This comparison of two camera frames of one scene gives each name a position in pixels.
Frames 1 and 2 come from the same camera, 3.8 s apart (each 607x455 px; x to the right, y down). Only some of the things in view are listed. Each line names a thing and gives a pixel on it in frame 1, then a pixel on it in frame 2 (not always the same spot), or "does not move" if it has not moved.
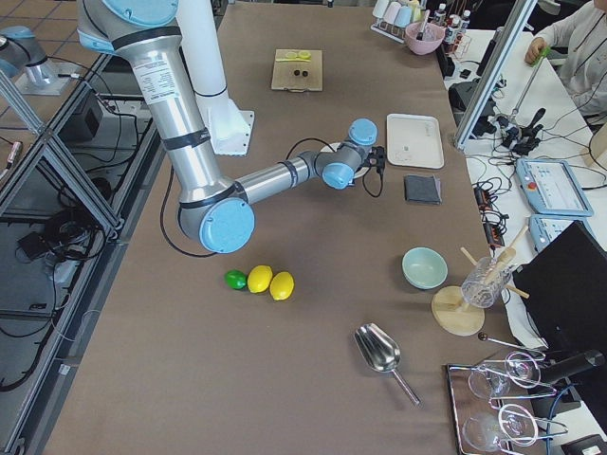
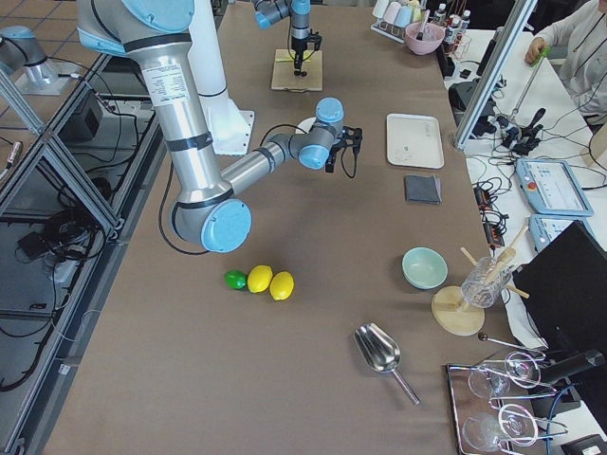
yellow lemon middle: [259, 278] does not move
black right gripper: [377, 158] → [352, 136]
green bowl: [424, 267] does not move
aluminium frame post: [520, 15] does not move
